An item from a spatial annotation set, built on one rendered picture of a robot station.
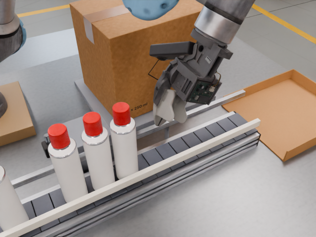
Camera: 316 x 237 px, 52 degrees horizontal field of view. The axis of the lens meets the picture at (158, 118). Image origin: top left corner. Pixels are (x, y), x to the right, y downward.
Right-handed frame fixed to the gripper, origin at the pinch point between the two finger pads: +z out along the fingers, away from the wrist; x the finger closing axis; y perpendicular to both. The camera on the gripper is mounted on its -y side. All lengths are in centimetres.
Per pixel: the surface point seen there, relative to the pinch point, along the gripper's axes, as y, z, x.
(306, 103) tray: 0, -11, 56
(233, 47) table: -39, -12, 58
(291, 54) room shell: -110, -10, 221
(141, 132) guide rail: -2.9, 6.1, 0.5
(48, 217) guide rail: 4.2, 22.5, -18.3
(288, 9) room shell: -177, -44, 279
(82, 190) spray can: 2.3, 17.9, -12.0
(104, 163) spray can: 2.6, 10.3, -10.1
